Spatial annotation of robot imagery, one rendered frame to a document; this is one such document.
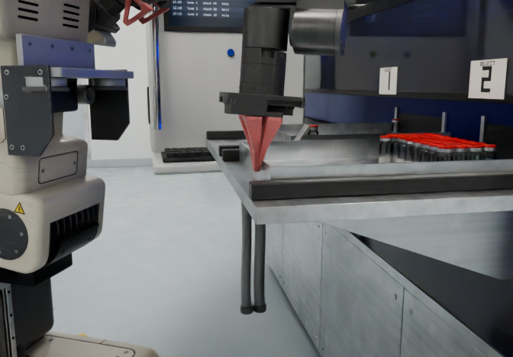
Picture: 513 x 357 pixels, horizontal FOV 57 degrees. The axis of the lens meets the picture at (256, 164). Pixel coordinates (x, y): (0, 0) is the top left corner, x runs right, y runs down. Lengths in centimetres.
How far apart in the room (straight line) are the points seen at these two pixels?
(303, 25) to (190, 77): 94
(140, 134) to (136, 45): 108
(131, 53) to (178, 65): 459
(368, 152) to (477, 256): 26
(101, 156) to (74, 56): 511
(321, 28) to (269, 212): 22
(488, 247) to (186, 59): 103
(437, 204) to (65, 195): 72
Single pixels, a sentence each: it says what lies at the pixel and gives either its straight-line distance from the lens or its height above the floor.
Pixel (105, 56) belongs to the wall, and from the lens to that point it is 609.
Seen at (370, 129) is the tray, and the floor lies 90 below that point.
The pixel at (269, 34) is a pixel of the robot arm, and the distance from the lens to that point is 59.
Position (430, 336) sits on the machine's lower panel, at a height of 52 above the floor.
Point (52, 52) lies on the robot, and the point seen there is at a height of 107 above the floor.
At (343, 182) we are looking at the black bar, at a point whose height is 90.
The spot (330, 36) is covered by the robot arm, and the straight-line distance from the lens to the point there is 57.
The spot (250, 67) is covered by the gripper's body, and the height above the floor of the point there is 103.
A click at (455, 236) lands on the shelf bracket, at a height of 80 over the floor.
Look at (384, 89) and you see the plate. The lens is 114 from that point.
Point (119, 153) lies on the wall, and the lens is 613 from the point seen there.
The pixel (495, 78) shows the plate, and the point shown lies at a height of 102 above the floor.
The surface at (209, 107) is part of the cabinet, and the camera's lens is 149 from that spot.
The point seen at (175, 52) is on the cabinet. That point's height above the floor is 111.
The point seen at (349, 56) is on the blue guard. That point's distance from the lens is 135.
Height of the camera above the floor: 101
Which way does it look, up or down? 10 degrees down
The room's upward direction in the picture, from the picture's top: straight up
